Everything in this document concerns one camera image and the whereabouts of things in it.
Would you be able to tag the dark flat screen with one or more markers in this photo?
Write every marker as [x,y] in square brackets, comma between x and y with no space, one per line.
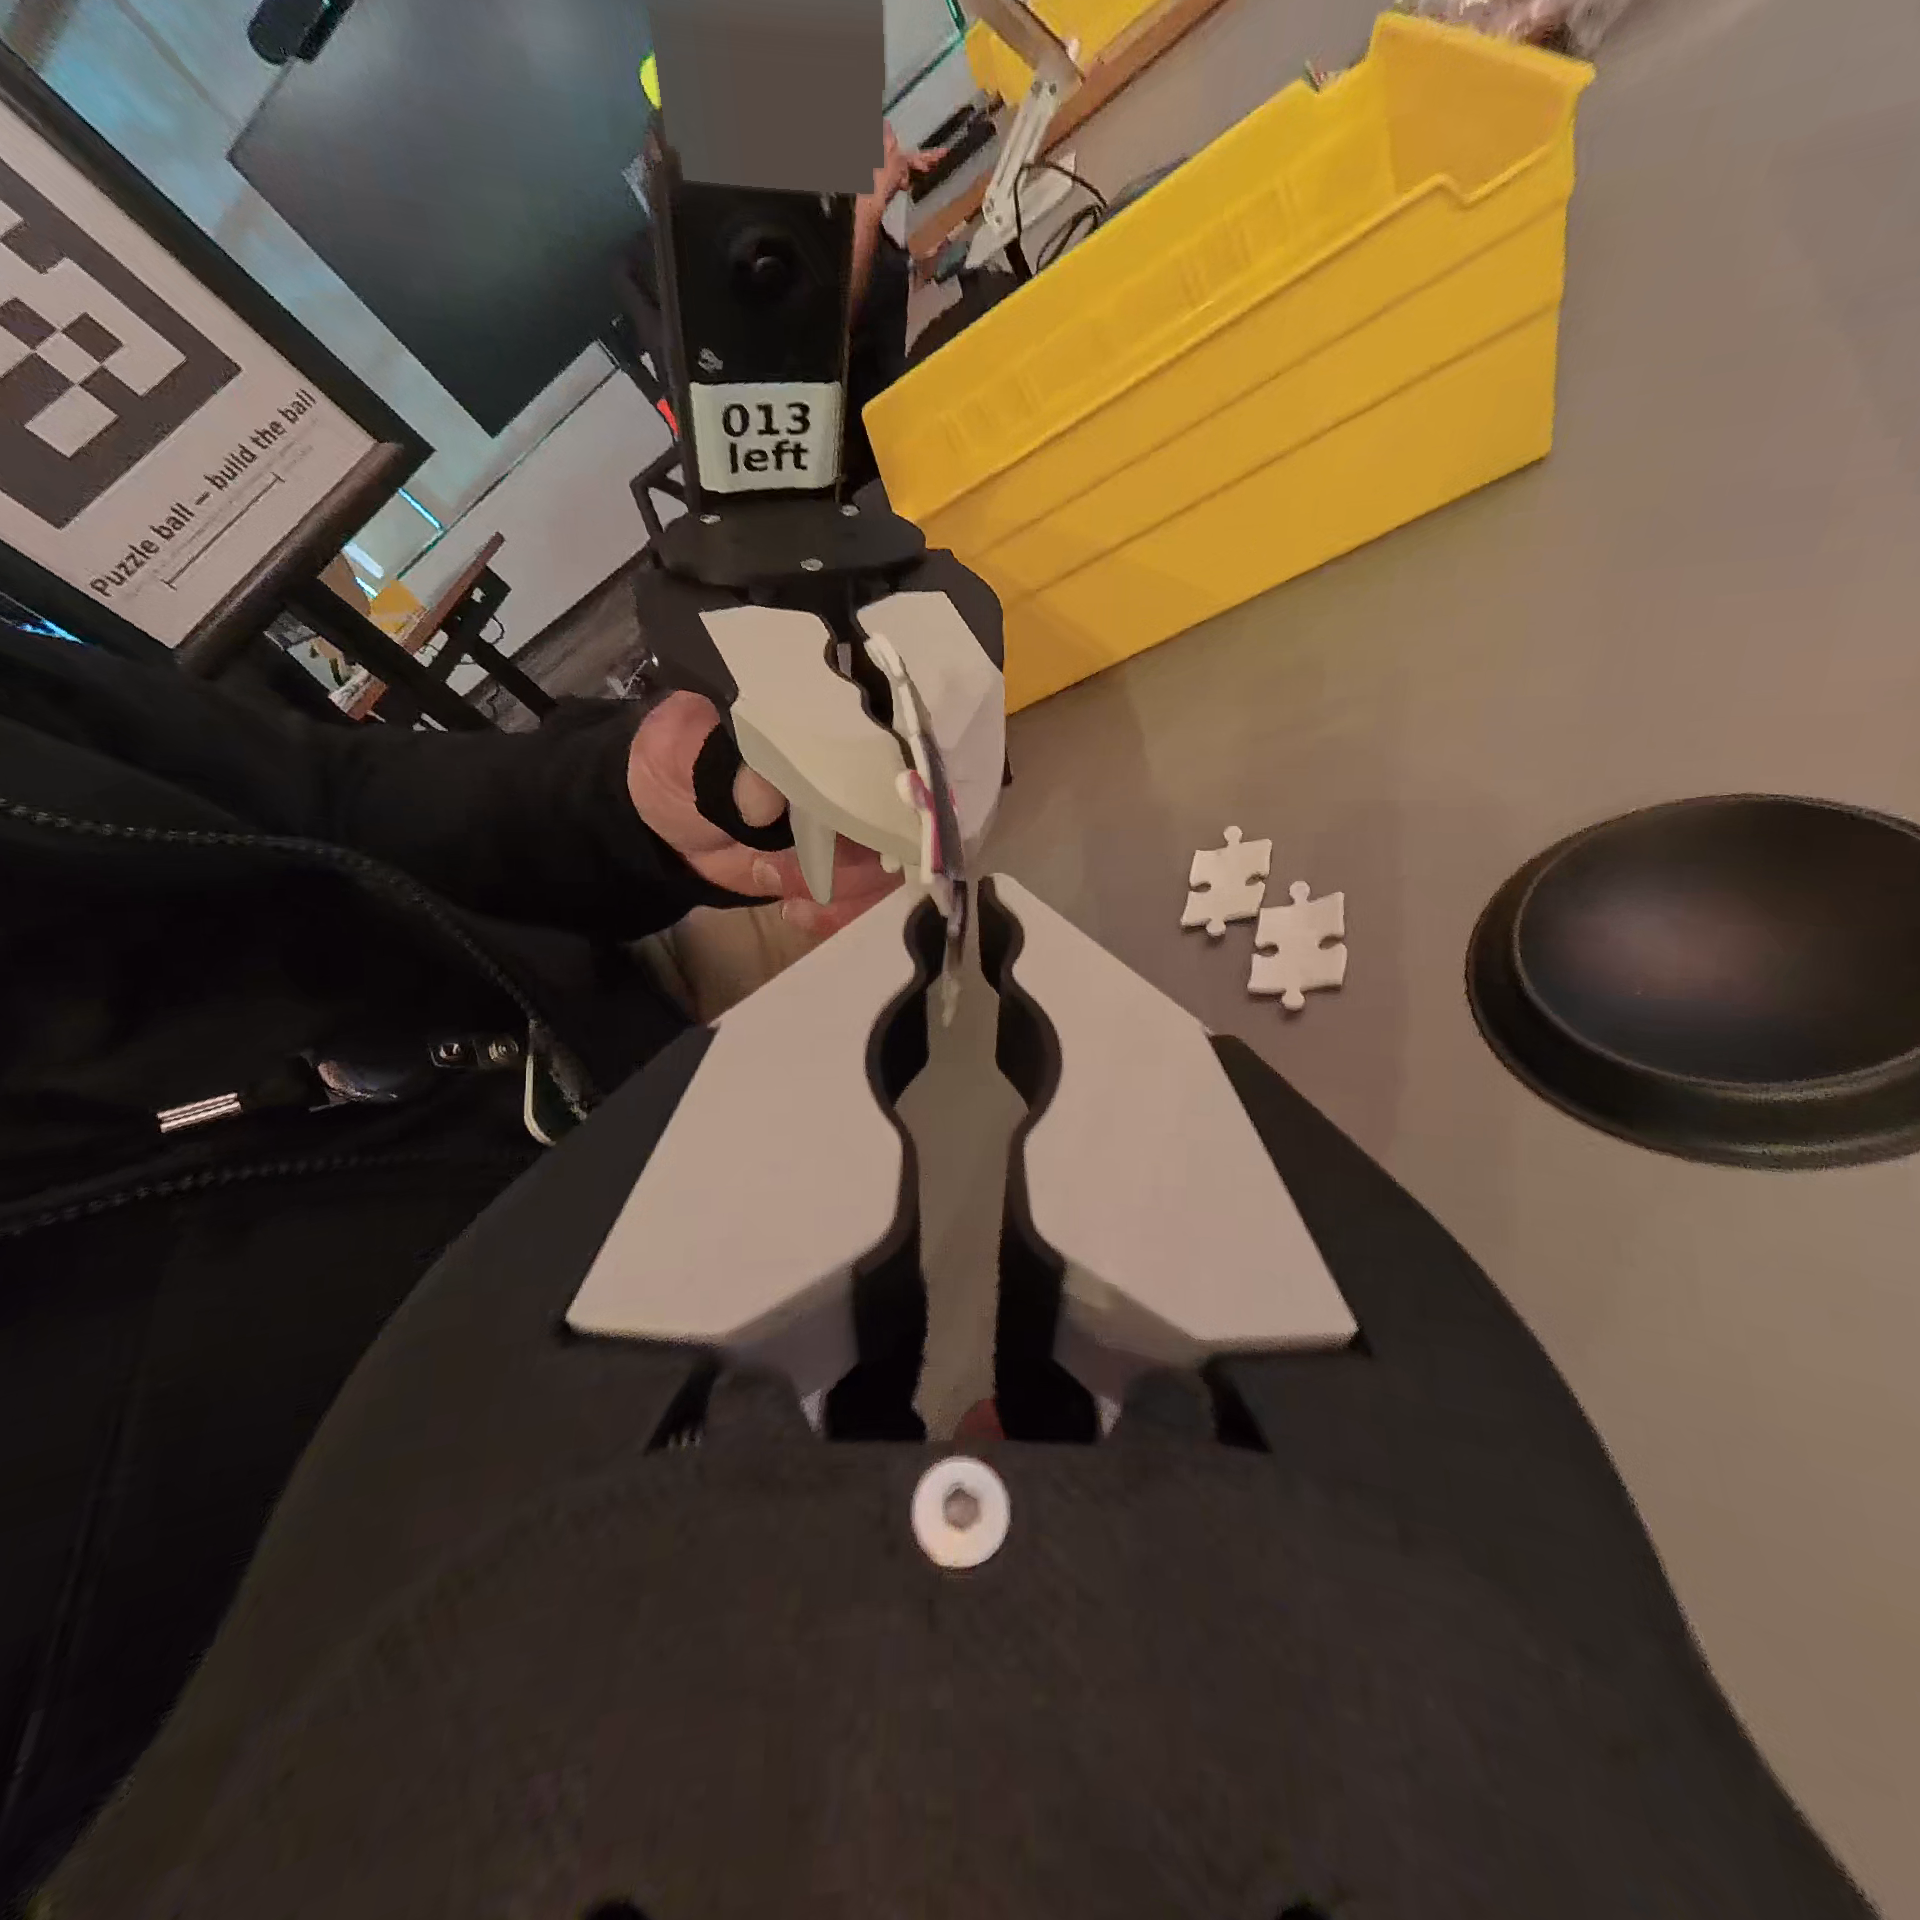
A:
[452,194]

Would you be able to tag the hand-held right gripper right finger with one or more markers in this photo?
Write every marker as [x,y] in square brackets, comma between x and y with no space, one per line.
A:
[1171,1184]

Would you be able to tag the small yellow bin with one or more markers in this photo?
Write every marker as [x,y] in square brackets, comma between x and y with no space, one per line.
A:
[1005,59]

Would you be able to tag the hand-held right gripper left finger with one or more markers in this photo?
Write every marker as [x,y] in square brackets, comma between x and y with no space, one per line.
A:
[750,1184]

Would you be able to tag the black round puzzle ball stand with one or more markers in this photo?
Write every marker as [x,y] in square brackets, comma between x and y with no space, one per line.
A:
[1694,961]

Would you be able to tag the light wooden desk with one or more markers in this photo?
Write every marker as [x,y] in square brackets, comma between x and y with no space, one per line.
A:
[1156,52]

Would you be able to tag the white puzzle piece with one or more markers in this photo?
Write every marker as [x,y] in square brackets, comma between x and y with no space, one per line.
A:
[1299,945]
[1226,877]

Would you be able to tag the colourful printed puzzle piece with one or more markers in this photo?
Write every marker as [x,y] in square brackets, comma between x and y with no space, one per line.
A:
[934,796]

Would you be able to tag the person's left forearm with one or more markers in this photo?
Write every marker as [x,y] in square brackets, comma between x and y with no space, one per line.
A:
[494,809]

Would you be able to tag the large yellow plastic bin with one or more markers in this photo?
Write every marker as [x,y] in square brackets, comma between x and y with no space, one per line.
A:
[1245,375]

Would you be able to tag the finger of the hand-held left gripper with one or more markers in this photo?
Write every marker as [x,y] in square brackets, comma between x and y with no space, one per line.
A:
[780,675]
[969,705]

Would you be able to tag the person's left hand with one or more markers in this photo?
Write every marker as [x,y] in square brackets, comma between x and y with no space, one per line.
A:
[669,796]

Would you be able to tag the framed checkered sign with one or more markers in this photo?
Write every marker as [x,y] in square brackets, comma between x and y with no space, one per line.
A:
[107,375]

